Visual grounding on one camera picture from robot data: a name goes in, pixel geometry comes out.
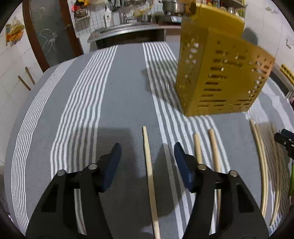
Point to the steel kitchen faucet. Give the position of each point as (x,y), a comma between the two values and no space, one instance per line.
(123,5)

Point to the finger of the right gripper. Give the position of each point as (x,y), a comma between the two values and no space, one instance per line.
(286,139)

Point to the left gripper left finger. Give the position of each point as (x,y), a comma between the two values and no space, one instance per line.
(108,165)

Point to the stainless steel sink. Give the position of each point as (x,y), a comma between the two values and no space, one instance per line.
(122,29)

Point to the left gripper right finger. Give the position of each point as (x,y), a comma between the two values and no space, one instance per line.
(186,164)

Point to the wooden chopstick on cloth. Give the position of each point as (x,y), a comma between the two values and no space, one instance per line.
(197,148)
(217,168)
(263,165)
(277,168)

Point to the wooden chopstick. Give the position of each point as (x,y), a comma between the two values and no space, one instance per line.
(277,168)
(151,187)
(217,168)
(197,148)
(263,165)

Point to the grey white striped tablecloth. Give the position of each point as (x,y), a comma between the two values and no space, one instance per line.
(79,109)

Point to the white soap bottle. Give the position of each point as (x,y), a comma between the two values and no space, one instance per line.
(108,17)

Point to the yellow perforated utensil holder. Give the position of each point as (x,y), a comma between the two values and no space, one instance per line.
(218,71)

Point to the steel cooking pot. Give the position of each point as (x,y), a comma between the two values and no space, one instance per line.
(173,7)

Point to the brown framed glass door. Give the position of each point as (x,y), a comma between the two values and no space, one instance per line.
(50,32)

